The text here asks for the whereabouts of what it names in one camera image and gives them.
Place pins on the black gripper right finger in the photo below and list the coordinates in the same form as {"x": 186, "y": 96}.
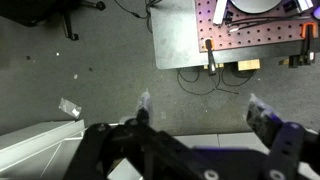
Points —
{"x": 263, "y": 121}

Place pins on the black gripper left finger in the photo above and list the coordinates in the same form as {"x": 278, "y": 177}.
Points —
{"x": 145, "y": 108}

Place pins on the grey robot base disc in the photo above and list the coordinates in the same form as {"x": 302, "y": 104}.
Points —
{"x": 255, "y": 6}

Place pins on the wooden block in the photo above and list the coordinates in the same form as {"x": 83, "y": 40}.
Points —
{"x": 249, "y": 65}

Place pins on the crumpled plastic wrapper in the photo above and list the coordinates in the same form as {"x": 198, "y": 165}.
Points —
{"x": 70, "y": 108}

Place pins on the grey table platform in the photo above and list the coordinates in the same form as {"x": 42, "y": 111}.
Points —
{"x": 175, "y": 40}

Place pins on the orange black clamp left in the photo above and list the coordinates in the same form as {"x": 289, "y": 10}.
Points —
{"x": 211, "y": 60}

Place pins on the orange black clamp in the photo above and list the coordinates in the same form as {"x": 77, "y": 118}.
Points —
{"x": 211, "y": 60}
{"x": 307, "y": 55}

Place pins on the red perforated breadboard plate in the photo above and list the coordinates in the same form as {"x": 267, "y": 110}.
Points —
{"x": 282, "y": 23}

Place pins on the orange black clamp right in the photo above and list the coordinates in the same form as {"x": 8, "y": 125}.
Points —
{"x": 307, "y": 55}

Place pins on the white bar on breadboard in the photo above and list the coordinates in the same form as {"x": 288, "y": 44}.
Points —
{"x": 219, "y": 11}

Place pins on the black office chair base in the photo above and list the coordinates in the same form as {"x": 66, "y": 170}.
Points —
{"x": 30, "y": 13}

